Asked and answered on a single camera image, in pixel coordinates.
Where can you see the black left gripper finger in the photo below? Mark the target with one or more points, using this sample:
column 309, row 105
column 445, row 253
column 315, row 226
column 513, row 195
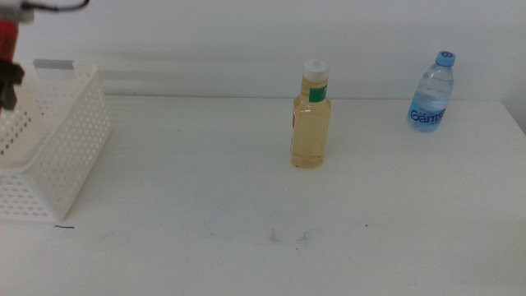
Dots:
column 9, row 82

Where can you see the red soda can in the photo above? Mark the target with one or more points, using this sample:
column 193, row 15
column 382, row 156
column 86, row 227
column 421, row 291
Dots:
column 7, row 41

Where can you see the white perforated plastic basket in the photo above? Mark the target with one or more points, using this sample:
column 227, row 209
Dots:
column 61, row 164

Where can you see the yellow liquid bottle white cap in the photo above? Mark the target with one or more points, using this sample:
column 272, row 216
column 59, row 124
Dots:
column 310, row 135

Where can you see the clear water bottle blue cap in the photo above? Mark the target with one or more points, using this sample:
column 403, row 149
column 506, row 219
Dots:
column 429, row 107

